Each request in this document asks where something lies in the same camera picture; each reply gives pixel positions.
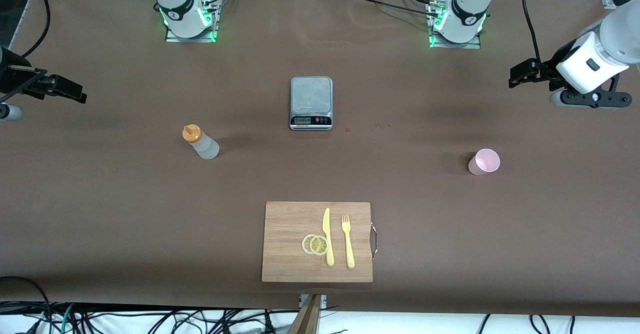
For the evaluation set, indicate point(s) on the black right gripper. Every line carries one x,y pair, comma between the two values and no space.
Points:
11,75

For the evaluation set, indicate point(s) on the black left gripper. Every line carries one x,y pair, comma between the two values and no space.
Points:
551,68

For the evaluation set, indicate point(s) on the pink plastic cup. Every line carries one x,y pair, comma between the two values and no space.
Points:
484,162

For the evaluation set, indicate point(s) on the squeeze bottle with orange cap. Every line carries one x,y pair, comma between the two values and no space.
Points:
207,148

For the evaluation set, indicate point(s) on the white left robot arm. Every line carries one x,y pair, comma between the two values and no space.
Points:
470,8

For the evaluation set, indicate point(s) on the brown table cover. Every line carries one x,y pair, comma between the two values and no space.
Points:
150,214

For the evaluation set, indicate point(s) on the silver digital kitchen scale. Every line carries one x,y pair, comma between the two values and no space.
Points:
311,96

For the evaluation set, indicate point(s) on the yellow plastic fork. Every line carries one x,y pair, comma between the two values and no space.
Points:
348,246

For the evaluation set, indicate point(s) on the yellow plastic knife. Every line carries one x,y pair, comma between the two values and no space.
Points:
328,239

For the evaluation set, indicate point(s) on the bamboo cutting board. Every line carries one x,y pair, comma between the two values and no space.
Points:
290,234

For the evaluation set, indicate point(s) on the lemon slice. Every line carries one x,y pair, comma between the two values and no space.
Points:
305,244
319,245

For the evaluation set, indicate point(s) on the aluminium arm base plate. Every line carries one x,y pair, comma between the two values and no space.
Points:
462,45
175,39

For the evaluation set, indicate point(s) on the small metal bracket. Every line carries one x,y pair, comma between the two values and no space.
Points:
324,300

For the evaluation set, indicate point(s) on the wooden post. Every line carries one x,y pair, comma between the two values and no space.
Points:
307,319

